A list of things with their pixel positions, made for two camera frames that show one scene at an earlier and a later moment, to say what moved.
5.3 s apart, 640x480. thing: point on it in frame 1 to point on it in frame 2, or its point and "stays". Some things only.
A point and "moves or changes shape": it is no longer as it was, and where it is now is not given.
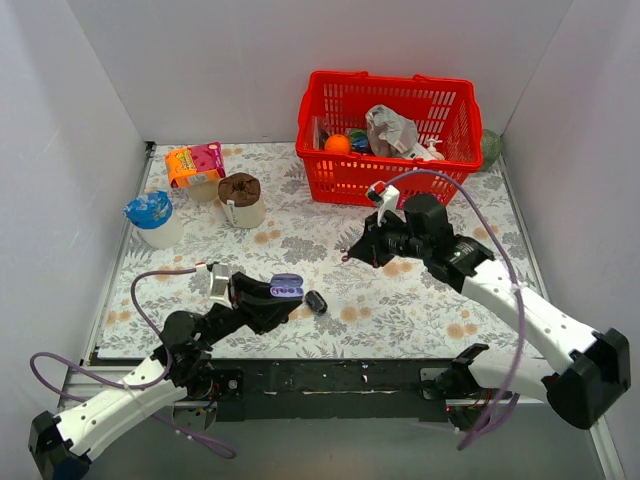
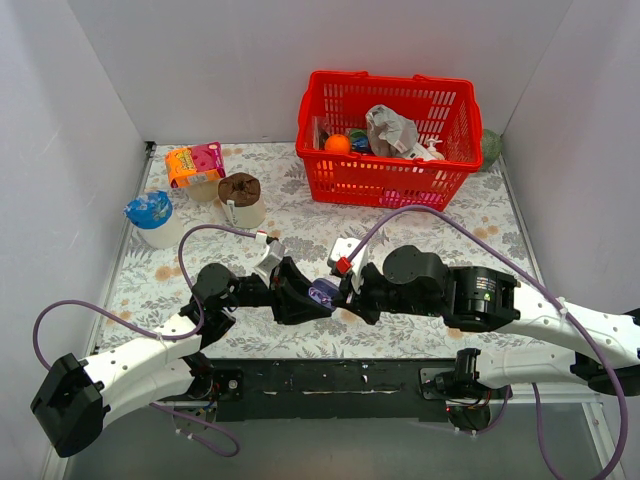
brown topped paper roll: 240,198 stays
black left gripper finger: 262,313 to 288,309
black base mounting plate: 319,390 stays
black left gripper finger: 243,283 to 291,274
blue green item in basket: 359,140 stays
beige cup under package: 203,191 stays
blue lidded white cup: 158,221 stays
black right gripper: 379,240 to 363,293
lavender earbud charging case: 286,285 moves or changes shape
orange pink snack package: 195,164 stays
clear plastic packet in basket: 321,128 stays
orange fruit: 337,143 stays
